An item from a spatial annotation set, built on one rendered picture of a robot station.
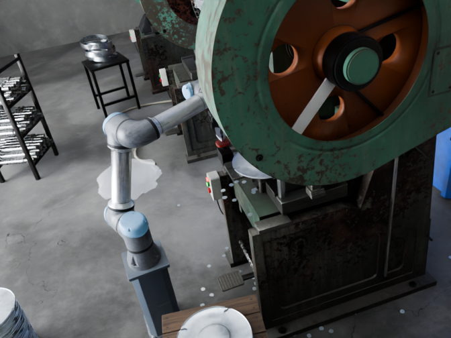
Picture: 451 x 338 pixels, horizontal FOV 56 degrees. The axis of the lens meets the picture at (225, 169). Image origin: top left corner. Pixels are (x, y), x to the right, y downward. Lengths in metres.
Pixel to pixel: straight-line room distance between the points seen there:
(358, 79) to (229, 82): 0.36
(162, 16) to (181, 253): 1.50
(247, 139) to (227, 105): 0.13
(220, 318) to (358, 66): 1.08
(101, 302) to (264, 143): 1.56
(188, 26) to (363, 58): 1.87
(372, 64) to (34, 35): 7.46
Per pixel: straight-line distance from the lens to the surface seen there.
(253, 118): 1.21
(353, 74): 1.23
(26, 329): 2.33
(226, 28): 1.11
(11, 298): 2.29
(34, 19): 8.29
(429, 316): 2.31
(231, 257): 2.47
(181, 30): 2.94
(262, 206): 1.82
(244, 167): 1.83
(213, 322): 1.77
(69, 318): 2.54
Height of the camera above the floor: 1.76
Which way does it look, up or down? 32 degrees down
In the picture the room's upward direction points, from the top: 9 degrees counter-clockwise
